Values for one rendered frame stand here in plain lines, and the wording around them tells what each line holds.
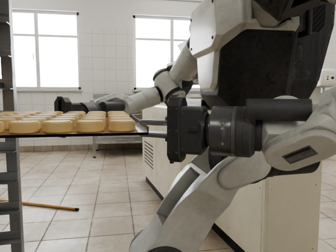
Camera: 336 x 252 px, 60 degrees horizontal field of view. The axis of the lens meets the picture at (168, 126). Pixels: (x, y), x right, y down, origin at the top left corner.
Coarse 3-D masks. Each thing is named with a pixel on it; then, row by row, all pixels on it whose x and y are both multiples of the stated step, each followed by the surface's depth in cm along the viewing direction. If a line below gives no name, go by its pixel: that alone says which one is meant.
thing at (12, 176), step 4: (0, 172) 85; (4, 172) 85; (8, 172) 85; (12, 172) 86; (16, 172) 86; (0, 176) 85; (4, 176) 85; (8, 176) 85; (12, 176) 86; (16, 176) 86; (0, 180) 85; (4, 180) 85; (8, 180) 86; (12, 180) 86; (16, 180) 86
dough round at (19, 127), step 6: (18, 120) 52; (24, 120) 53; (30, 120) 53; (36, 120) 53; (12, 126) 49; (18, 126) 49; (24, 126) 49; (30, 126) 50; (36, 126) 51; (12, 132) 49; (18, 132) 49; (24, 132) 49; (30, 132) 50; (36, 132) 51
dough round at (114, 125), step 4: (112, 120) 54; (116, 120) 54; (120, 120) 54; (124, 120) 54; (128, 120) 54; (132, 120) 54; (108, 124) 54; (112, 124) 53; (116, 124) 52; (120, 124) 52; (124, 124) 53; (128, 124) 53; (132, 124) 54; (108, 128) 54; (112, 128) 53; (116, 128) 53; (120, 128) 52; (124, 128) 53; (128, 128) 53; (132, 128) 54
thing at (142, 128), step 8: (136, 120) 70; (136, 128) 60; (144, 128) 55; (0, 136) 47; (8, 136) 47; (16, 136) 47; (24, 136) 47; (32, 136) 48; (40, 136) 48; (48, 136) 48; (56, 136) 48; (64, 136) 49
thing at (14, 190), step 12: (0, 0) 81; (0, 12) 81; (0, 24) 81; (12, 24) 84; (0, 36) 82; (12, 36) 84; (12, 48) 84; (0, 60) 82; (12, 60) 84; (12, 72) 83; (12, 96) 84; (12, 108) 84; (12, 156) 85; (12, 168) 86; (12, 192) 86; (12, 216) 87; (12, 228) 87
